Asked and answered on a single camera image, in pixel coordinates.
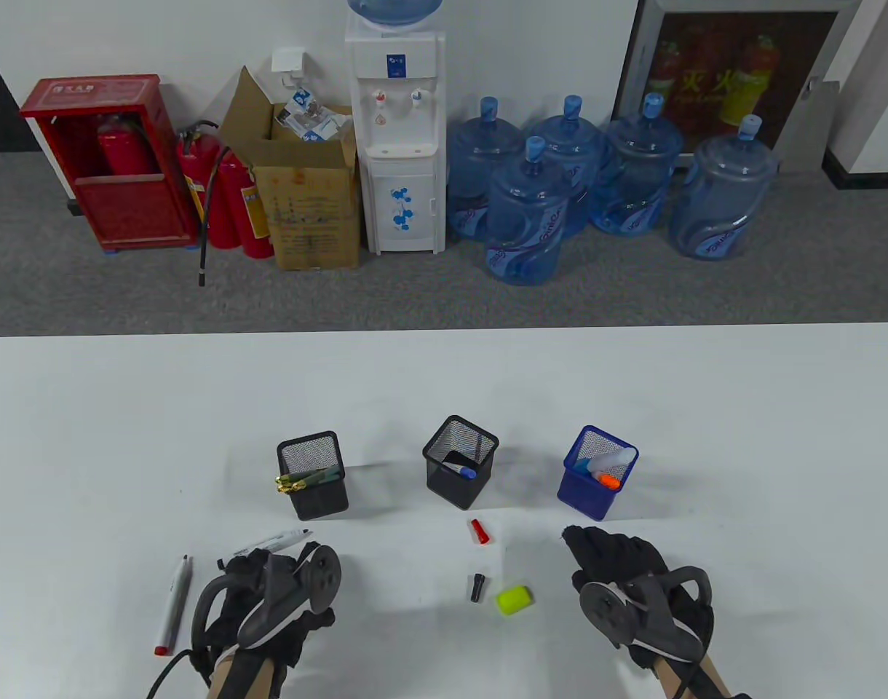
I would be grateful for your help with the person's right hand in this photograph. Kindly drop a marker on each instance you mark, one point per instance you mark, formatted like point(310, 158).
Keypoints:
point(611, 553)

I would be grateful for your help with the person's left hand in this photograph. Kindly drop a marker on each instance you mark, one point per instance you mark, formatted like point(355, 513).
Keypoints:
point(247, 564)

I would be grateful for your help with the white marker black end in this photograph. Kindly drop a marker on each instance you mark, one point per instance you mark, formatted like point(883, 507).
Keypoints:
point(276, 540)

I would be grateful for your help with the orange pen cap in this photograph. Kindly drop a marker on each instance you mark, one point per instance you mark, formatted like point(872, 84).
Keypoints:
point(608, 480)

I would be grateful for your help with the white marker red end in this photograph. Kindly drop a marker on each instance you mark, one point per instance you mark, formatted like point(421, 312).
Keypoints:
point(173, 604)

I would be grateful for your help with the pale blue highlighter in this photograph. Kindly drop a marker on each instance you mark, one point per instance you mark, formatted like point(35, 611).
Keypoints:
point(611, 460)

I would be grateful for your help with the dark green gold-trim pen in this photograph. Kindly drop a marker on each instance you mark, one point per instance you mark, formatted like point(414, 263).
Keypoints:
point(322, 474)
point(302, 486)
point(309, 480)

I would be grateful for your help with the yellow-green pen cap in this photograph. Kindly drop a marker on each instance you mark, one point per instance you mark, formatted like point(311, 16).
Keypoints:
point(515, 601)

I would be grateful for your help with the red pen cap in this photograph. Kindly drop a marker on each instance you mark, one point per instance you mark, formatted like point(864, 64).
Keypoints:
point(480, 532)

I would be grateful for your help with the black pen cap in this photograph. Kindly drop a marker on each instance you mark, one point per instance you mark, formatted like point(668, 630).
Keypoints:
point(477, 588)

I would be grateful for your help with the white marker blue end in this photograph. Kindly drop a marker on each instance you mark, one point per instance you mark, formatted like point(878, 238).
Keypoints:
point(451, 466)

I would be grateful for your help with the person's left forearm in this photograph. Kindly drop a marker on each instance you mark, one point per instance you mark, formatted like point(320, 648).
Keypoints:
point(244, 677)

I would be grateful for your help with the person's right forearm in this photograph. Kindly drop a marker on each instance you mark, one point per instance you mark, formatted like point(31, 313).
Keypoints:
point(695, 681)

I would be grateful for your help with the blue mesh pen holder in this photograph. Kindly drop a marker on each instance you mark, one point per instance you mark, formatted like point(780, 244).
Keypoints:
point(586, 502)

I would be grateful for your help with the black mesh pen holder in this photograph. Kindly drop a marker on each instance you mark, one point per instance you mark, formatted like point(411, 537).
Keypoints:
point(451, 495)
point(320, 506)

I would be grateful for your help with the grey tracking controller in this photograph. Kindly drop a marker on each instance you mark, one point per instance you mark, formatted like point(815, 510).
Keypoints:
point(604, 611)
point(320, 575)

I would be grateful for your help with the blue water jug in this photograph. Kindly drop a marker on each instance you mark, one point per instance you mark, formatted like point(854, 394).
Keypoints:
point(524, 218)
point(720, 196)
point(571, 138)
point(477, 156)
point(637, 175)

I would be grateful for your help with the red extinguisher yellow label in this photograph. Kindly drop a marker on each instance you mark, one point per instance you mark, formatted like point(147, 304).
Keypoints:
point(255, 211)

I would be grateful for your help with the brown cardboard box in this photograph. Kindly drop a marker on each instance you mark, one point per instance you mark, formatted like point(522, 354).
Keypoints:
point(313, 211)

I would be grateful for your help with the red fire extinguisher cabinet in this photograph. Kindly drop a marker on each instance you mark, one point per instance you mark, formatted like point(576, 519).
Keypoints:
point(124, 211)

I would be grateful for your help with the white water dispenser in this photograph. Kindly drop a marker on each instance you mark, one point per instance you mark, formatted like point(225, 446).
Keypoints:
point(404, 196)

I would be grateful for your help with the red fire extinguisher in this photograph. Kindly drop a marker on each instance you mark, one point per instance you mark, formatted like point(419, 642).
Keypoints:
point(127, 149)
point(191, 164)

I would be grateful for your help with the white blue packets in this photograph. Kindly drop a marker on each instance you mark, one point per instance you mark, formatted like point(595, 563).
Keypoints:
point(313, 120)

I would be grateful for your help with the grey metal panel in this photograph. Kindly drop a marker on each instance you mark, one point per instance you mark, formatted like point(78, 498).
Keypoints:
point(808, 138)

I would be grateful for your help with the blue dispenser water bottle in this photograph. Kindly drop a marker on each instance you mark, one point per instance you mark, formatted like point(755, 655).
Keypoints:
point(393, 11)

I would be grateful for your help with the white wall box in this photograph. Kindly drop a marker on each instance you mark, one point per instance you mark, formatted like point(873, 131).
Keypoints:
point(290, 60)

